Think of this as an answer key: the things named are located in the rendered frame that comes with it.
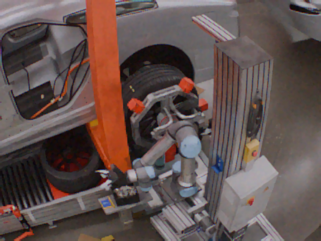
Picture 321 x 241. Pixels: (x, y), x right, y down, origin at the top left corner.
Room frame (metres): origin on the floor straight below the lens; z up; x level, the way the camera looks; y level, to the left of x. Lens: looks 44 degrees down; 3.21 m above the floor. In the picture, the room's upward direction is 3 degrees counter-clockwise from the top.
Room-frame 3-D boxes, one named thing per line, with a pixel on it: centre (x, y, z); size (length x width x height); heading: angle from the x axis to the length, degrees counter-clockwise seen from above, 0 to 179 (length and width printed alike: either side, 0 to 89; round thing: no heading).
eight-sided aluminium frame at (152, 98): (2.45, -0.04, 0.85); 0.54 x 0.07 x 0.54; 114
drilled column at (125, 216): (1.96, 0.35, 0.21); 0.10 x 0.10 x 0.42; 24
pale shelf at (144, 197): (1.97, 0.32, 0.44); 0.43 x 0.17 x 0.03; 114
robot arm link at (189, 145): (1.69, -0.15, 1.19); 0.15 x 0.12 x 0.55; 13
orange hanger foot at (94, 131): (2.50, 0.48, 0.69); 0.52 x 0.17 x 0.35; 24
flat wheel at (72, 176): (2.45, 0.84, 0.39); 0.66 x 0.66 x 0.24
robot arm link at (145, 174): (1.63, 0.11, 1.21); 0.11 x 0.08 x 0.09; 103
